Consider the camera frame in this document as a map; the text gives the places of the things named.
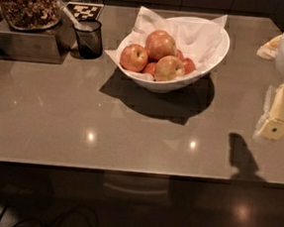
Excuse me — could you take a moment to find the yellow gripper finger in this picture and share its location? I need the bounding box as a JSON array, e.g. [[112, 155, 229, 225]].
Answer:
[[253, 83, 284, 141], [256, 35, 282, 60]]

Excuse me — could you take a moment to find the red yellow apple front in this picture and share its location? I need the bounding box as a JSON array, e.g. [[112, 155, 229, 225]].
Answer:
[[154, 56, 185, 81]]

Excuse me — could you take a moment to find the white ceramic bowl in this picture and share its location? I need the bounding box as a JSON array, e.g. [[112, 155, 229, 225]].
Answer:
[[117, 15, 230, 93]]

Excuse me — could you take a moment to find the red apple top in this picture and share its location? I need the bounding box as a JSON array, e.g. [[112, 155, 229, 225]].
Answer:
[[145, 30, 177, 61]]

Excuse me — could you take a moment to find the small red apple bottom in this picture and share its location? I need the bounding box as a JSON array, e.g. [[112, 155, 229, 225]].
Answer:
[[142, 61, 156, 75]]

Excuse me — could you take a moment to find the red apple left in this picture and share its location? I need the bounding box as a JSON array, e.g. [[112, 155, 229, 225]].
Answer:
[[120, 44, 149, 72]]

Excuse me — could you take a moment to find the black mesh cup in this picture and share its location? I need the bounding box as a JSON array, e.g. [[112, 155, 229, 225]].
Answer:
[[74, 19, 103, 59]]

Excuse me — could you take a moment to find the black white fiducial marker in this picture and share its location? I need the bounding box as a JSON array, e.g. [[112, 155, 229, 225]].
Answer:
[[66, 2, 104, 20]]

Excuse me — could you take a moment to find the white plastic spoon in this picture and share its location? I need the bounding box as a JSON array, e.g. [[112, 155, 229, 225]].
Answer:
[[56, 0, 81, 30]]

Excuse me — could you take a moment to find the grey metal box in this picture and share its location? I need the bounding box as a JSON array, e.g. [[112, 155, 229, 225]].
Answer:
[[0, 19, 76, 64]]

